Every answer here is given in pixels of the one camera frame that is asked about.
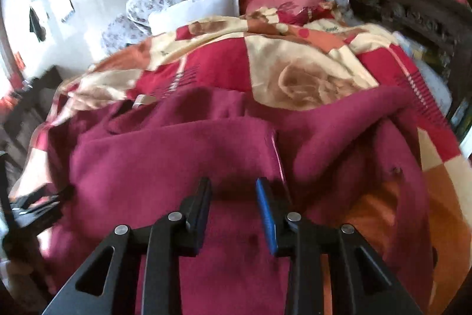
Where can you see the maroon fleece garment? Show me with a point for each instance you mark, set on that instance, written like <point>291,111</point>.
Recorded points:
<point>228,149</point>

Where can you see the red frilled pillow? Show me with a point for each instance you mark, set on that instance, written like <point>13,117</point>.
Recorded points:
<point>284,7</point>

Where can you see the dark carved wooden headboard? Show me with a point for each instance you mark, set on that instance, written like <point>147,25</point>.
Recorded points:
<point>405,8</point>

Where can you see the dark hanging cloth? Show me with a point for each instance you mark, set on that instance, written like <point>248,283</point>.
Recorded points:
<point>37,23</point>

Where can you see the red and cream floral blanket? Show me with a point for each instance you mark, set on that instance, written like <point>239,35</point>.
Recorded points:
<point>295,56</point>

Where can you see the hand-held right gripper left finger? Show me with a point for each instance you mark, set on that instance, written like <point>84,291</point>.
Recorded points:
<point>201,215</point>

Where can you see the white pillow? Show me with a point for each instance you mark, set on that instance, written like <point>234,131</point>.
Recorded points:
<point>199,10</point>

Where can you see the dark wooden side furniture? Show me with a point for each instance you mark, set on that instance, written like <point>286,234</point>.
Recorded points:
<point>25,104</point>

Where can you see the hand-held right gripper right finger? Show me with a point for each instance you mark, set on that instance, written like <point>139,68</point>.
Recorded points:
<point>266,215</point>

